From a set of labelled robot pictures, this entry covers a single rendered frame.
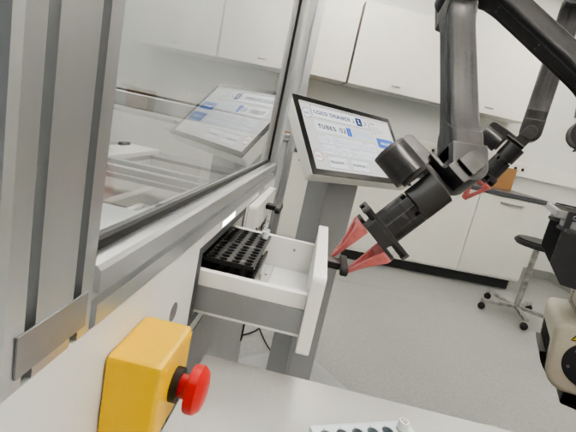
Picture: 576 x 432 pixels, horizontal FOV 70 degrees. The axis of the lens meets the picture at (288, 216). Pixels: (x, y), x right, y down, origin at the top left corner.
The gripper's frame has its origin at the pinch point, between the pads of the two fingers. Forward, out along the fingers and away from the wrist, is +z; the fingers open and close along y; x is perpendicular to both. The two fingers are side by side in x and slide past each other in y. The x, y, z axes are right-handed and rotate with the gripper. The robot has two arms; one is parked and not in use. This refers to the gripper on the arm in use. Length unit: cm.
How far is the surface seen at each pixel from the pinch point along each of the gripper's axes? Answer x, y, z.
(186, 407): 37.5, 7.4, 11.9
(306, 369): -98, -52, 54
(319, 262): 11.6, 4.6, 0.9
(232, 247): 4.5, 13.3, 11.2
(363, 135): -95, 10, -24
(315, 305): 17.3, 1.9, 3.8
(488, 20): -374, 11, -211
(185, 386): 36.4, 8.5, 11.5
